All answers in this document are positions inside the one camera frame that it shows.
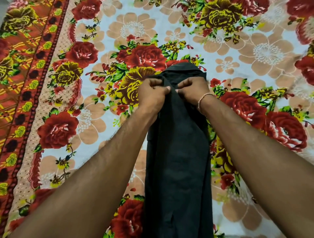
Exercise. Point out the person's left thumb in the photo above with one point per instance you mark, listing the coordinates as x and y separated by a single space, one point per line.
164 90

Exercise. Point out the person's left forearm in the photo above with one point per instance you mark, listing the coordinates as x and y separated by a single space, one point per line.
85 181

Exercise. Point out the dark grey shirt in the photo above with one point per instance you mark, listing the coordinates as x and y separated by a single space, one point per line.
177 159

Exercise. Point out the floral bedsheet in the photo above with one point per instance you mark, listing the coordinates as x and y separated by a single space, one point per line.
73 73

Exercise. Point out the person's right forearm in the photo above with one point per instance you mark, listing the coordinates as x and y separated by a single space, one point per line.
265 166

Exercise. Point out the person's left hand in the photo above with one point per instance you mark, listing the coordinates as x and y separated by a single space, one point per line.
149 98

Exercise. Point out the person's right hand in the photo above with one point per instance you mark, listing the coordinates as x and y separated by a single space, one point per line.
193 92

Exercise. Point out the person's right thumb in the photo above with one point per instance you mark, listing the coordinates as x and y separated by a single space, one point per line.
181 92

